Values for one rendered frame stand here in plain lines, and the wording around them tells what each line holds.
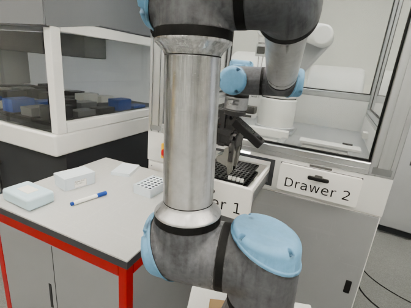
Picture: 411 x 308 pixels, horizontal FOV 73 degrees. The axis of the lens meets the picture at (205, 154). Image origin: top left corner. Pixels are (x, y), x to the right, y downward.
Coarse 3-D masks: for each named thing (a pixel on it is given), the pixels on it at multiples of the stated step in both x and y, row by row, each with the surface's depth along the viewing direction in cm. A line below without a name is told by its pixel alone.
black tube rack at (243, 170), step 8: (216, 160) 114; (216, 168) 106; (224, 168) 106; (240, 168) 108; (248, 168) 109; (256, 168) 110; (224, 176) 100; (232, 176) 100; (240, 176) 100; (248, 176) 100; (248, 184) 102
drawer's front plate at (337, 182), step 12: (288, 168) 108; (300, 168) 106; (312, 168) 106; (288, 180) 110; (300, 180) 108; (312, 180) 106; (336, 180) 102; (348, 180) 100; (360, 180) 99; (300, 192) 109; (312, 192) 107; (324, 192) 105; (336, 192) 103; (348, 204) 102
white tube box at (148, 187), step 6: (144, 180) 115; (150, 180) 115; (156, 180) 116; (162, 180) 116; (138, 186) 109; (144, 186) 109; (150, 186) 110; (156, 186) 109; (162, 186) 113; (138, 192) 110; (144, 192) 108; (150, 192) 107; (156, 192) 110
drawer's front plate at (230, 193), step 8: (216, 184) 87; (224, 184) 85; (232, 184) 85; (216, 192) 87; (224, 192) 86; (232, 192) 85; (240, 192) 84; (248, 192) 83; (224, 200) 87; (232, 200) 86; (240, 200) 85; (248, 200) 83; (224, 208) 88; (232, 208) 86; (240, 208) 85; (248, 208) 84; (232, 216) 87
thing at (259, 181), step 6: (216, 156) 124; (246, 162) 119; (252, 162) 118; (258, 168) 117; (264, 168) 116; (258, 174) 118; (264, 174) 107; (258, 180) 99; (264, 180) 108; (252, 186) 93; (258, 186) 99; (258, 192) 101
